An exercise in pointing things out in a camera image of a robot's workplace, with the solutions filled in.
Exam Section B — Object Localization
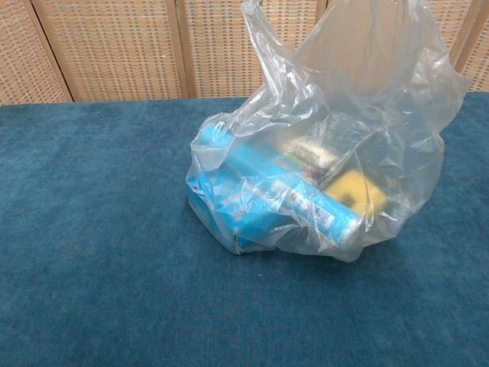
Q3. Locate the clear plastic shopping bag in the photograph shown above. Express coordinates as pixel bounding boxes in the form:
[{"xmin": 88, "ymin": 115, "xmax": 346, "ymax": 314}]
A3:
[{"xmin": 186, "ymin": 0, "xmax": 469, "ymax": 265}]

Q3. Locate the blue cylindrical can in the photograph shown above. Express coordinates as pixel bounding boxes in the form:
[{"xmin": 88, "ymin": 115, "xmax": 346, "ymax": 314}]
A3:
[{"xmin": 201, "ymin": 124, "xmax": 361, "ymax": 245}]

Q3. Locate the blue cardboard box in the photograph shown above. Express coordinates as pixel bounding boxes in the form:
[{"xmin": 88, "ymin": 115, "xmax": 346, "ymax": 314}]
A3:
[{"xmin": 186, "ymin": 170, "xmax": 291, "ymax": 255}]

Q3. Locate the silver foil packet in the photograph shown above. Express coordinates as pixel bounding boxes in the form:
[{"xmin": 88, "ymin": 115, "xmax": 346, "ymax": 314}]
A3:
[{"xmin": 277, "ymin": 133, "xmax": 345, "ymax": 181}]

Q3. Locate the teal velvet tablecloth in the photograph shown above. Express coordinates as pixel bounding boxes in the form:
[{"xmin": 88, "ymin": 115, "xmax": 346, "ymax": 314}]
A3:
[{"xmin": 0, "ymin": 90, "xmax": 489, "ymax": 367}]

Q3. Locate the woven rattan folding screen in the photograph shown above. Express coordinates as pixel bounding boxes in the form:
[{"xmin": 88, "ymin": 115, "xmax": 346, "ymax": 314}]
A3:
[{"xmin": 0, "ymin": 0, "xmax": 489, "ymax": 105}]

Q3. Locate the yellow ring-shaped roll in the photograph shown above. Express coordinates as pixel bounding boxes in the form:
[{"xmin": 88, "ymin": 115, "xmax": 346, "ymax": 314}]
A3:
[{"xmin": 323, "ymin": 176, "xmax": 384, "ymax": 223}]

